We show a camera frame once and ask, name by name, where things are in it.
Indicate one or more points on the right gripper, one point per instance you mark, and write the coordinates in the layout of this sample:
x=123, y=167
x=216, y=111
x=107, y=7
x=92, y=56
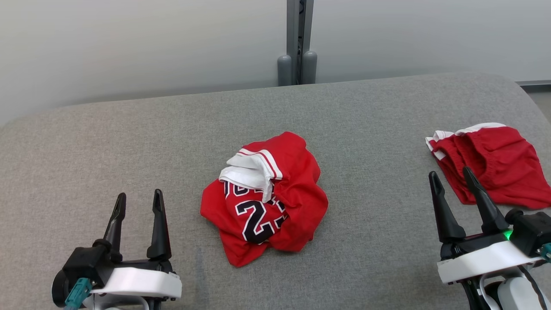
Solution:
x=482, y=260

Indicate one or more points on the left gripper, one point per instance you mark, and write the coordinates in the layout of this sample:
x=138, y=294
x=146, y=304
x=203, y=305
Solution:
x=137, y=282

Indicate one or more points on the red shorts white side stripe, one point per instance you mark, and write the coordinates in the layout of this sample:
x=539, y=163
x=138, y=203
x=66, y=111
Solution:
x=508, y=163

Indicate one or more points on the red Bulls 23 jersey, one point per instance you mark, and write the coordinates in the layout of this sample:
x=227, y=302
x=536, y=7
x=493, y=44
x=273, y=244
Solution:
x=297, y=202

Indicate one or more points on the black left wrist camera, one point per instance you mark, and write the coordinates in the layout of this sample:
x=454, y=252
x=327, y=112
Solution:
x=84, y=265

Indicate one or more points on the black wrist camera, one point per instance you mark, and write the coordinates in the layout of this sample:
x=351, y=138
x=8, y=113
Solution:
x=84, y=265
x=533, y=232

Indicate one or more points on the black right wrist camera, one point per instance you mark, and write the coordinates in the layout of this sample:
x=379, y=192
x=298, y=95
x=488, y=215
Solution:
x=533, y=232

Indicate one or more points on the grey partition post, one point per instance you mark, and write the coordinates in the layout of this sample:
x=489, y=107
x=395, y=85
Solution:
x=297, y=26

